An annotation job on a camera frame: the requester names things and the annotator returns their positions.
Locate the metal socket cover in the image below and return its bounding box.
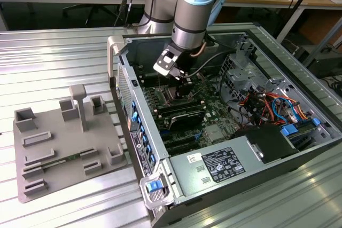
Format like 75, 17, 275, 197
167, 87, 179, 103

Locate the CPU socket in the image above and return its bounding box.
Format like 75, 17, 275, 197
159, 85, 195, 107

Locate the green motherboard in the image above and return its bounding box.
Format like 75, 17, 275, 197
133, 62, 241, 156

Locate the metal drive cage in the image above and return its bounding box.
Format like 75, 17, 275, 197
217, 51, 270, 103

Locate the black expansion card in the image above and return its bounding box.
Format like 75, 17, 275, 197
168, 109, 207, 132

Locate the grey open PC case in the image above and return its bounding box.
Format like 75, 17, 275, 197
106, 32, 342, 228

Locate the silver power supply unit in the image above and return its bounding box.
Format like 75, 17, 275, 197
169, 134, 259, 196

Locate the black plastic air shroud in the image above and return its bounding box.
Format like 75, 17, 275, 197
232, 125, 299, 165

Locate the blue case latch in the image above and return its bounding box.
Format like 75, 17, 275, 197
146, 181, 161, 194

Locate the brown cardboard box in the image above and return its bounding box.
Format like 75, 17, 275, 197
296, 10, 342, 44

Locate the grey parts rack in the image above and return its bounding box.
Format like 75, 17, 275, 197
12, 83, 128, 204

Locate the green RAM stick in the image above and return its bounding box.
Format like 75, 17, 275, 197
41, 153, 82, 169

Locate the brown wrist cable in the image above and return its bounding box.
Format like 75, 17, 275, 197
190, 38, 207, 58

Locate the black camera cable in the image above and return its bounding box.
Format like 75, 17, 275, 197
186, 48, 239, 77

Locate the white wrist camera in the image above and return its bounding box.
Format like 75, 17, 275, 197
153, 48, 193, 82

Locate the orange wire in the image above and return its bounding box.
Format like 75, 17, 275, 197
239, 92, 274, 106

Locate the blue wire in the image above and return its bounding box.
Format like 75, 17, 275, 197
271, 96, 298, 125

